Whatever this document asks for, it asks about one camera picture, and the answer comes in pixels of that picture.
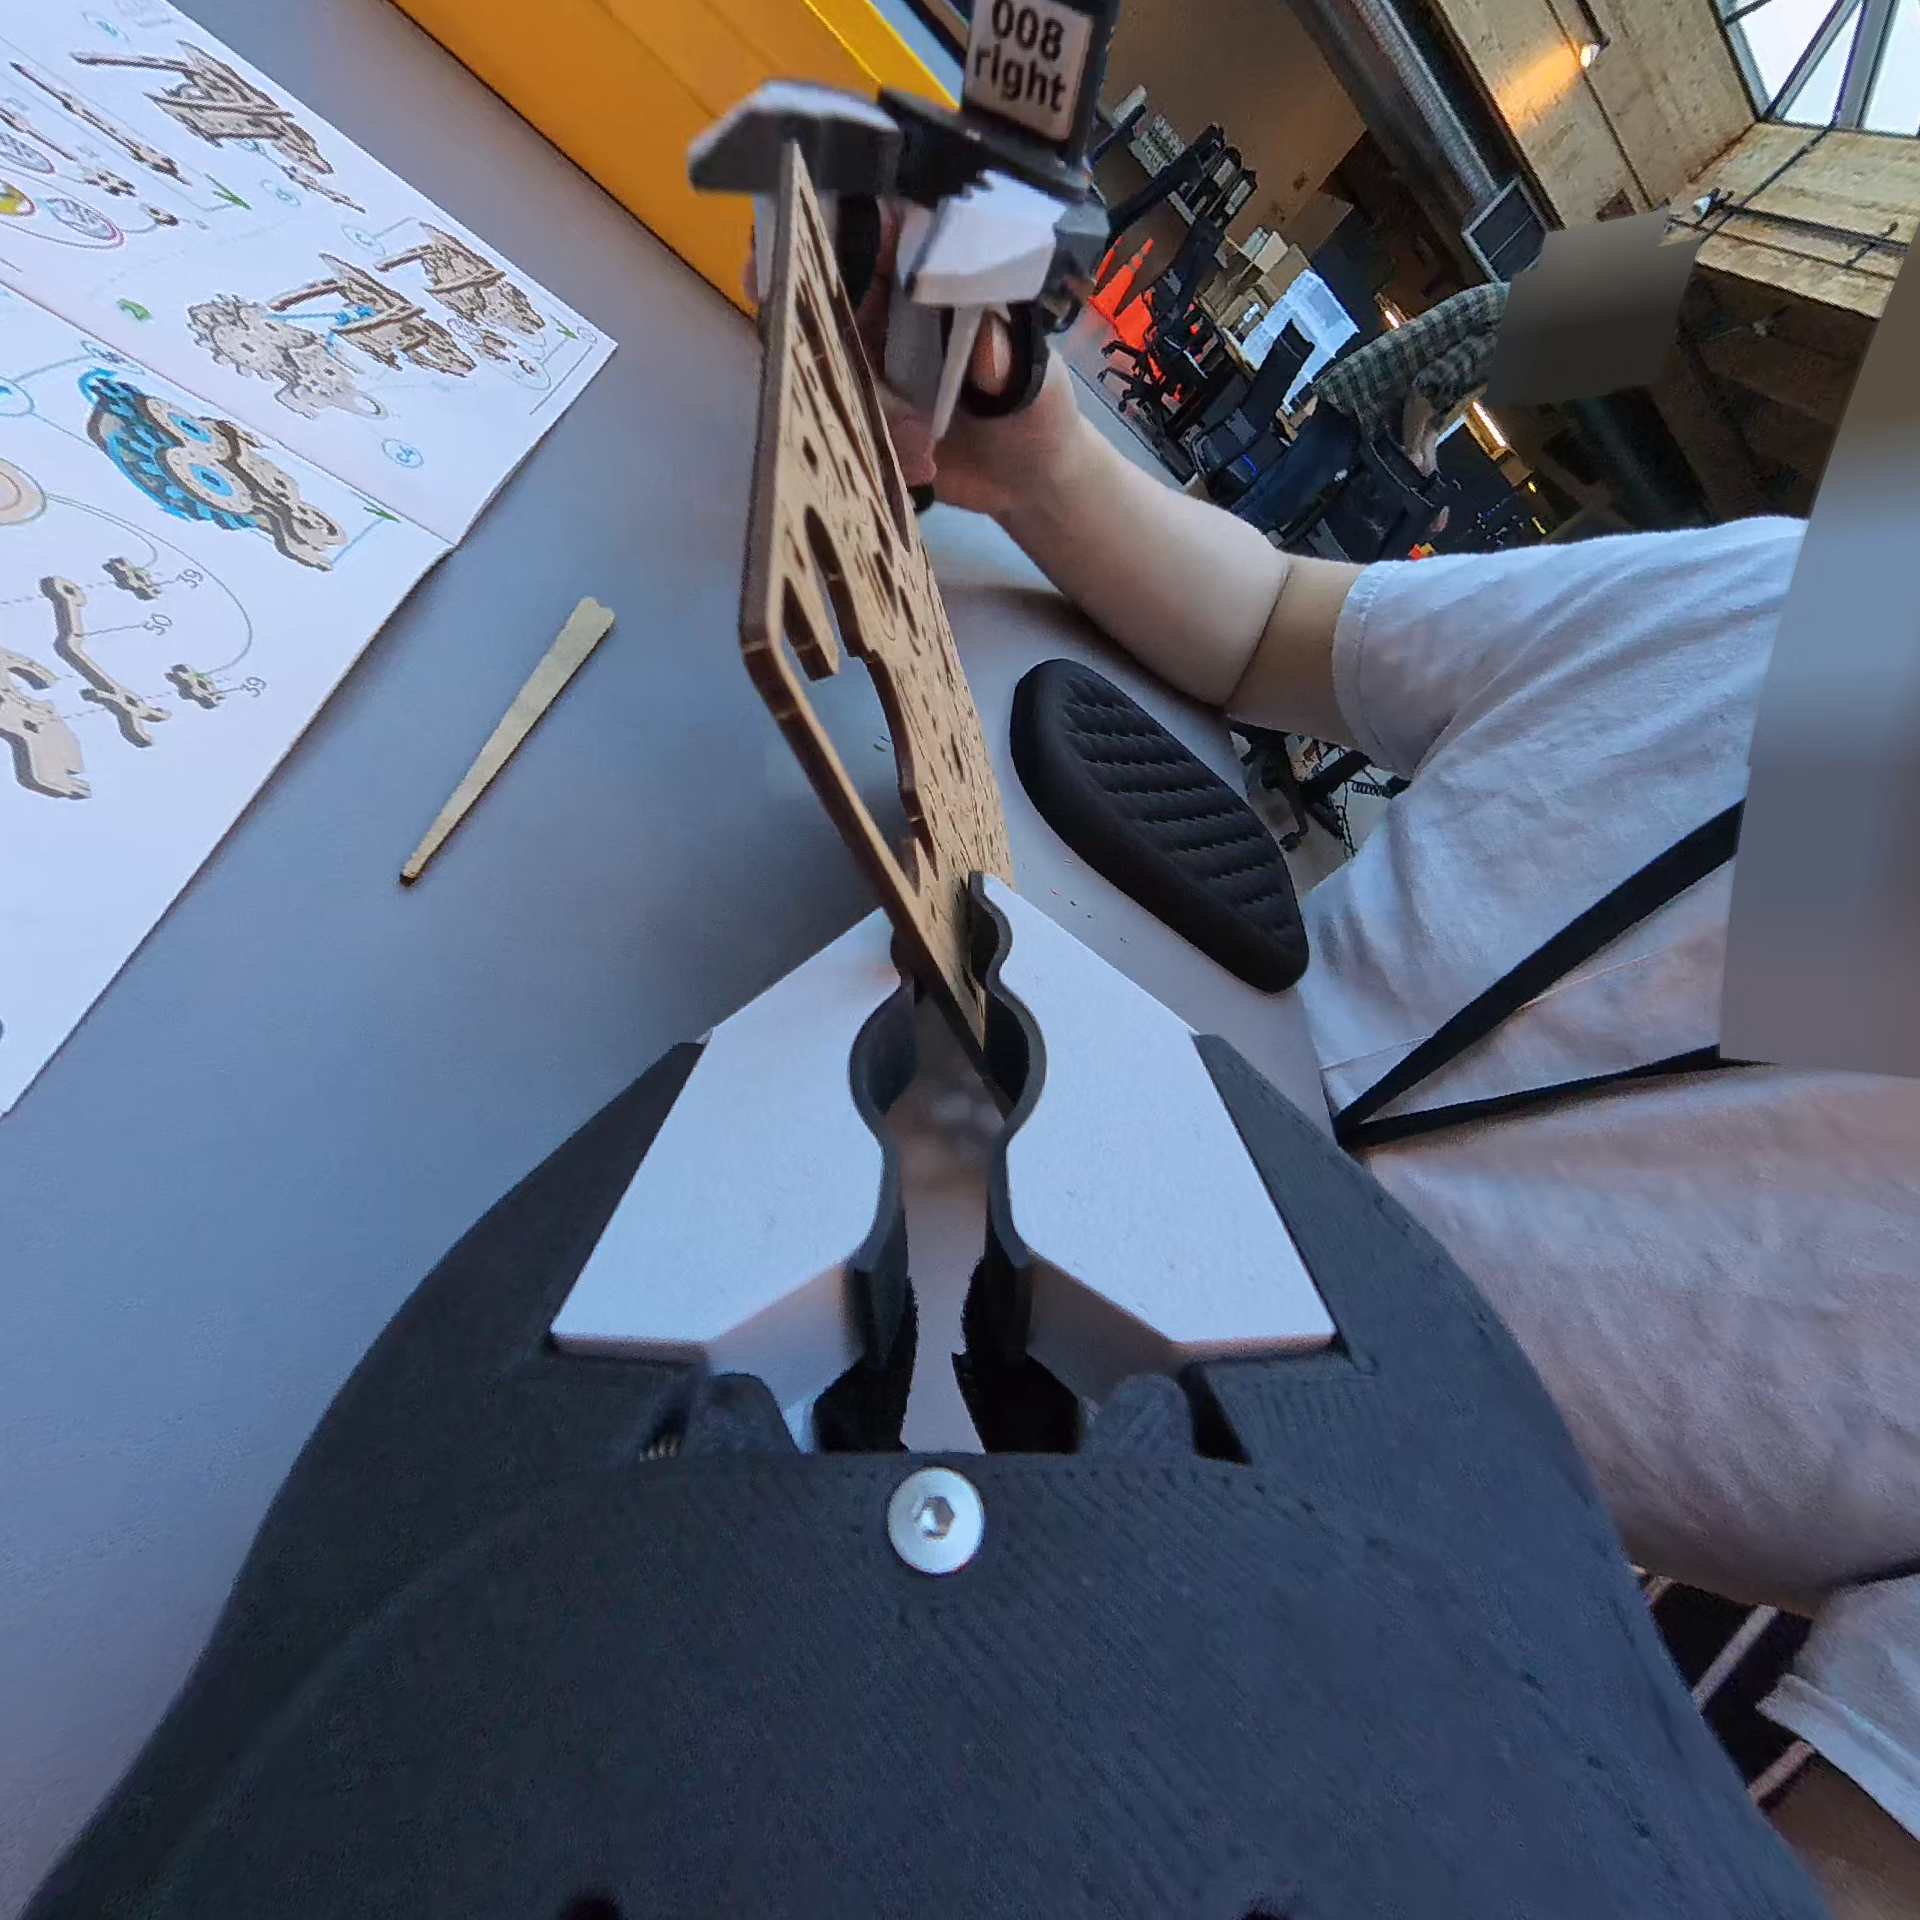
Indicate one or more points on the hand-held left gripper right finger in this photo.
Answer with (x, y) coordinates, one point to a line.
(1154, 1200)

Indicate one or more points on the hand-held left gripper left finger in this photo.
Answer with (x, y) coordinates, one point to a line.
(720, 1200)

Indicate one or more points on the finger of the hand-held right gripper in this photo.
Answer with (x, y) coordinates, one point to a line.
(796, 136)
(974, 247)

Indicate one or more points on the wooden puzzle part sheet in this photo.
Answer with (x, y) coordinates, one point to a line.
(961, 810)

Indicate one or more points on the person's right forearm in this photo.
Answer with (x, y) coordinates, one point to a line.
(1184, 580)

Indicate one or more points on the grey desk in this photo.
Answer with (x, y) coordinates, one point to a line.
(450, 1079)

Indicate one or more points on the person's right hand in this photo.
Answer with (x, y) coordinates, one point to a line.
(1013, 459)

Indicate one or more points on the orange traffic cone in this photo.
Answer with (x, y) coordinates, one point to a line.
(1128, 293)

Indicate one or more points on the group of black office chairs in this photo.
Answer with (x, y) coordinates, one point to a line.
(1162, 368)

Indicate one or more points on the yellow plastic bin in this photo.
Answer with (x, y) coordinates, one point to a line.
(629, 90)

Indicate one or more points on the black chair armrest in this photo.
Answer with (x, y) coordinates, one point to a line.
(1154, 827)

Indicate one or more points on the thin wooden stick tool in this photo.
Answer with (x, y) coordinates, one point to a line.
(502, 744)

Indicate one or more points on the puzzle instruction booklet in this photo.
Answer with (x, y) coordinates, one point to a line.
(225, 494)

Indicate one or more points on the skylight window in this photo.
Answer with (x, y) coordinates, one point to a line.
(1828, 44)

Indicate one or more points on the metal ventilation duct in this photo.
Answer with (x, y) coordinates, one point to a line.
(1410, 107)

